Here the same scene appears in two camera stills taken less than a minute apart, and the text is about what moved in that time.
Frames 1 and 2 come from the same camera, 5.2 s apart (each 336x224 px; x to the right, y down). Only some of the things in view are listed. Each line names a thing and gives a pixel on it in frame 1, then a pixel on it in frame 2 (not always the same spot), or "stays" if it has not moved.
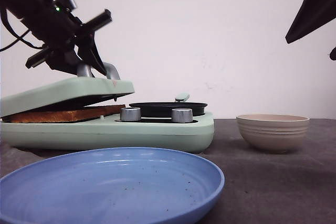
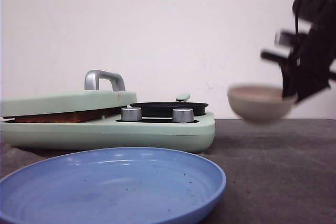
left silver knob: x=130 y=114 stays
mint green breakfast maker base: x=151 y=134 stays
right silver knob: x=181 y=115 stays
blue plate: x=109 y=185 stays
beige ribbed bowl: x=273 y=134 -> x=260 y=103
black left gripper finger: x=319 y=7 -> x=305 y=68
